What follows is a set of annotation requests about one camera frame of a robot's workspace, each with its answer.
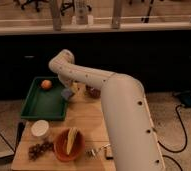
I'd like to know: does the blue sponge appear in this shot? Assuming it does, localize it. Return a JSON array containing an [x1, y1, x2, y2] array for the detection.
[[61, 88, 74, 100]]

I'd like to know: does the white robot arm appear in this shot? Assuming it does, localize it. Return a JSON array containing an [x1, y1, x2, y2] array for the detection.
[[49, 49, 165, 171]]

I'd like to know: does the green plastic tray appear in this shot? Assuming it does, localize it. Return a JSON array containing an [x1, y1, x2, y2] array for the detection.
[[21, 77, 68, 121]]

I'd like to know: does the black-edged scrub sponge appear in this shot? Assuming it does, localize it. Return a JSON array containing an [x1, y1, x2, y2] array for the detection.
[[105, 147, 113, 160]]

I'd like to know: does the dark red bowl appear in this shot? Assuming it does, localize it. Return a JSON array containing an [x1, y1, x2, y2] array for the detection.
[[86, 86, 100, 99]]

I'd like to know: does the orange fruit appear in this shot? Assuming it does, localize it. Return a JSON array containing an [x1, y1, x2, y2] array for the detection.
[[41, 80, 52, 90]]

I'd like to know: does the yellow corn cob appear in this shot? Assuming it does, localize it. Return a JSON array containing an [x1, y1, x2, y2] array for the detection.
[[66, 127, 78, 155]]

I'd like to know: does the white round container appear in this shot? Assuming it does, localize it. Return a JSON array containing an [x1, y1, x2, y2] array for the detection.
[[31, 120, 49, 139]]

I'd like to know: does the orange bowl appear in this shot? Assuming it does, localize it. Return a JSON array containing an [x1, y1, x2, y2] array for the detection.
[[54, 129, 85, 162]]

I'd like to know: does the bunch of dark grapes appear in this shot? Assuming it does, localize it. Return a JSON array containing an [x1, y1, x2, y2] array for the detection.
[[28, 141, 54, 160]]

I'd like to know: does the white labelled box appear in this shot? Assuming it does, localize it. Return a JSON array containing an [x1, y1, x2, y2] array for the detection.
[[74, 0, 88, 25]]

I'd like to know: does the black office chair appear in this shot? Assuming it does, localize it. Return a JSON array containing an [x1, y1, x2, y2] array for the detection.
[[13, 0, 49, 12]]

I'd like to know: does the dark device on floor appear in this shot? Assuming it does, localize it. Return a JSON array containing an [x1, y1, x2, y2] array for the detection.
[[175, 91, 191, 108]]

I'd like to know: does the wooden post right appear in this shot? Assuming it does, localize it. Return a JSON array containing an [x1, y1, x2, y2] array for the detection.
[[111, 0, 122, 29]]

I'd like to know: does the wooden post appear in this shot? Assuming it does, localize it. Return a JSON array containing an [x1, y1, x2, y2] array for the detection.
[[49, 0, 62, 31], [111, 0, 122, 29]]

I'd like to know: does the wooden post left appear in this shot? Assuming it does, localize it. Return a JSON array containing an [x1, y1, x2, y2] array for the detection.
[[49, 0, 62, 31]]

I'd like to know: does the black cable at left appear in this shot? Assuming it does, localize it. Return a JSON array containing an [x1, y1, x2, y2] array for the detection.
[[0, 121, 17, 154]]

